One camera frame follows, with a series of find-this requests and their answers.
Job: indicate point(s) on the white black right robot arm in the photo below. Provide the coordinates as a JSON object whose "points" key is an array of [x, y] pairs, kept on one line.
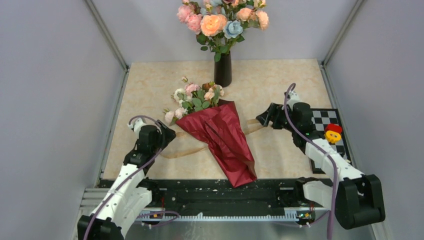
{"points": [[358, 198]]}

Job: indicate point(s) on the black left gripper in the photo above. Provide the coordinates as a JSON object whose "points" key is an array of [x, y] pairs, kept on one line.
{"points": [[169, 134]]}

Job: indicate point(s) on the colourful artificial flower bunch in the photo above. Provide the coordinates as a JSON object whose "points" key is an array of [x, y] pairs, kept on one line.
{"points": [[220, 24]]}

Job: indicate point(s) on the red paper bouquet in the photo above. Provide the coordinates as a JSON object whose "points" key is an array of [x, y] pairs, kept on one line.
{"points": [[220, 128]]}

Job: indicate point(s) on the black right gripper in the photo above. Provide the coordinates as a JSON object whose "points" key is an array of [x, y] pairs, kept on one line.
{"points": [[272, 114]]}

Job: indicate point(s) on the white toothed cable duct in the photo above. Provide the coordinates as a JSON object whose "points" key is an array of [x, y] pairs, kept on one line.
{"points": [[159, 216]]}

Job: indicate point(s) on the pink white rose stems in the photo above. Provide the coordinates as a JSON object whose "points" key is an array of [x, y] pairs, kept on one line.
{"points": [[193, 98]]}

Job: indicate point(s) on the red yellow toy block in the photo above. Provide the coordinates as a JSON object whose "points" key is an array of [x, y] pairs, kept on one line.
{"points": [[333, 133]]}

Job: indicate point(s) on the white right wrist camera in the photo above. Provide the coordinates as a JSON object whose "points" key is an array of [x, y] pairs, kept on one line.
{"points": [[292, 98]]}

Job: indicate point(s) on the beige satin ribbon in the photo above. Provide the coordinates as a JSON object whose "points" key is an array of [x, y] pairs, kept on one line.
{"points": [[184, 144]]}

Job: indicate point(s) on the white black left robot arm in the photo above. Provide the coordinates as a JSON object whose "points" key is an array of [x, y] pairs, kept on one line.
{"points": [[131, 192]]}

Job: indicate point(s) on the black cylindrical vase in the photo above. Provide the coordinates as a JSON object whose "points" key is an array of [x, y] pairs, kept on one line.
{"points": [[223, 70]]}

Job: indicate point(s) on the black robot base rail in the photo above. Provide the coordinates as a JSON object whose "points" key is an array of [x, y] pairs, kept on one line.
{"points": [[218, 198]]}

